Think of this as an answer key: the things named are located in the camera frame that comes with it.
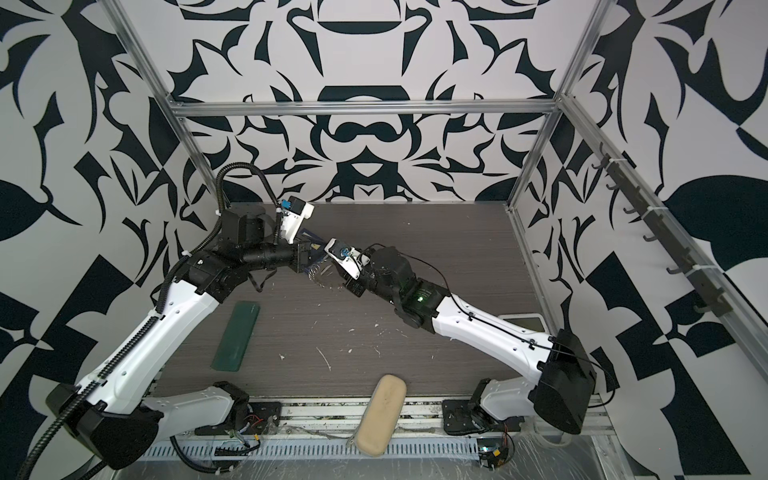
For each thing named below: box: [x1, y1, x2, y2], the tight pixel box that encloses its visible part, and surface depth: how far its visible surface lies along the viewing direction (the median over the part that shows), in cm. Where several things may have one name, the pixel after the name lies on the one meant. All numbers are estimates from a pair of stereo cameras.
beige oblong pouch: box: [357, 374, 407, 456], surface depth 73 cm
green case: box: [210, 301, 261, 372], surface depth 85 cm
